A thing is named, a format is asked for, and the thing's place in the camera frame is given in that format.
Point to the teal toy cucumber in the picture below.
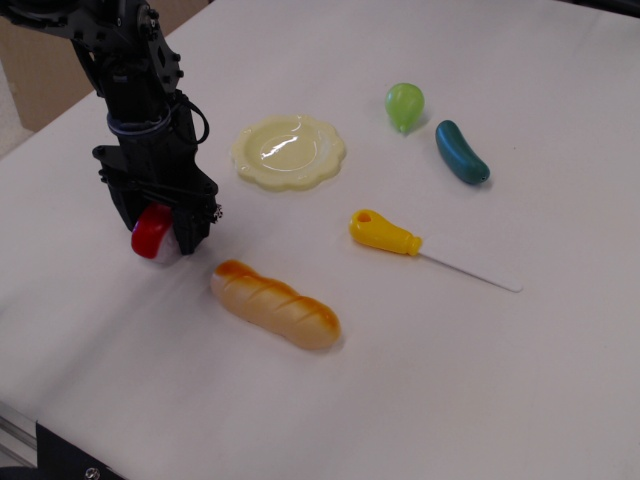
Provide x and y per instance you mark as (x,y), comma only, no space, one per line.
(457,154)

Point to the light green toy pear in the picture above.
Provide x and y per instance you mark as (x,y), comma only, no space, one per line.
(404,105)

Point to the black table corner bracket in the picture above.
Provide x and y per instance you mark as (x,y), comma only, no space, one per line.
(57,458)

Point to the pale yellow scalloped plate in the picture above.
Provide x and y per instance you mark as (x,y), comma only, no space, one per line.
(288,152)

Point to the aluminium table frame rail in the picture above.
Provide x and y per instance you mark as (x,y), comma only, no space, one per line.
(18,439)

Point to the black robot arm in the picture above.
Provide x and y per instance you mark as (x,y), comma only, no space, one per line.
(121,48)

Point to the yellow handled toy knife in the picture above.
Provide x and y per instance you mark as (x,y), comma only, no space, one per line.
(371,229)

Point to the toy bread loaf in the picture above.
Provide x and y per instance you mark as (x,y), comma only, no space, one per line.
(275,306)

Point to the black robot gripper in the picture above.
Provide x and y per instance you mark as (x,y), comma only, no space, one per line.
(154,161)

